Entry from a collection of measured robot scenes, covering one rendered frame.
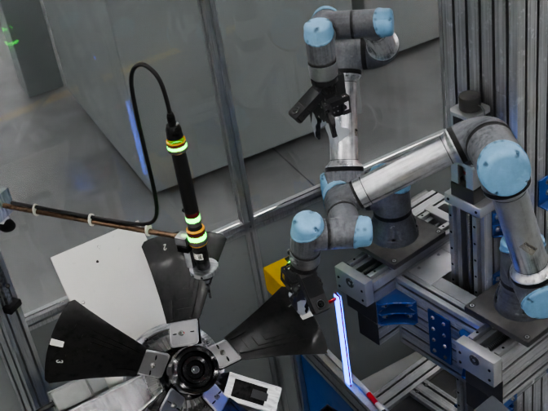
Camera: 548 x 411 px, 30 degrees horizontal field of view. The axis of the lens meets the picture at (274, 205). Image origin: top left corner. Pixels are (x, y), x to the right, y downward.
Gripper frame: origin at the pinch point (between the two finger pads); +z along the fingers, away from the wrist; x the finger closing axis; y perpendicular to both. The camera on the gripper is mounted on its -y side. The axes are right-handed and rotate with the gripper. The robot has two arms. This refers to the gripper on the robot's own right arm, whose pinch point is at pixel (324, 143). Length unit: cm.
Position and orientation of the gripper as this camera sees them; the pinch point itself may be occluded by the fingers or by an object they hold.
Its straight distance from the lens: 276.4
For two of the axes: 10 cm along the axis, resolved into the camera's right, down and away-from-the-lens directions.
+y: 8.6, -3.8, 3.5
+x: -5.0, -4.4, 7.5
